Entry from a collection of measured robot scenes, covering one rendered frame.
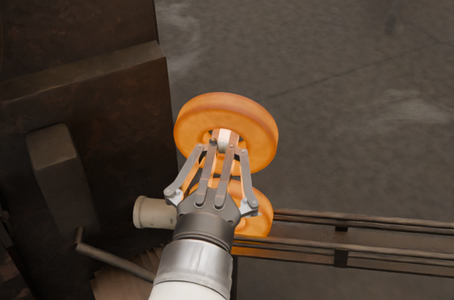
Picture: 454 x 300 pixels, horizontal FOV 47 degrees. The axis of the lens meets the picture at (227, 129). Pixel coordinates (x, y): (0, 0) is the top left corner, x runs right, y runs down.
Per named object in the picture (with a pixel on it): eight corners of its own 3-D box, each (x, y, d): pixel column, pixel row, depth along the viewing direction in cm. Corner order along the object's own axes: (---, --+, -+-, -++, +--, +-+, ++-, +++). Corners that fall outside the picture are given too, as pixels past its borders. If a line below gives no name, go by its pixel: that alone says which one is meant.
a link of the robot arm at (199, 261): (229, 318, 63) (236, 273, 67) (228, 286, 56) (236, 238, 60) (156, 307, 64) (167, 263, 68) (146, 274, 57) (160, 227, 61)
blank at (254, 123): (172, 86, 75) (166, 103, 73) (280, 96, 72) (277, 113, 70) (184, 155, 86) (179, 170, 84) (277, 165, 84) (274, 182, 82)
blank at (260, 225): (220, 234, 101) (215, 249, 99) (172, 186, 93) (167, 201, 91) (289, 223, 93) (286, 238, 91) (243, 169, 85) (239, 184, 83)
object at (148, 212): (146, 208, 101) (139, 188, 97) (190, 211, 100) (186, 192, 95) (137, 234, 97) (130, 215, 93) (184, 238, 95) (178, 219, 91)
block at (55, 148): (53, 207, 111) (20, 129, 93) (90, 194, 113) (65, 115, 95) (64, 247, 104) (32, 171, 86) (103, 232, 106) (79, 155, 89)
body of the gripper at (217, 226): (169, 262, 67) (184, 202, 73) (234, 271, 66) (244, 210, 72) (163, 233, 62) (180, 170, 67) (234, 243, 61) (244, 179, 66)
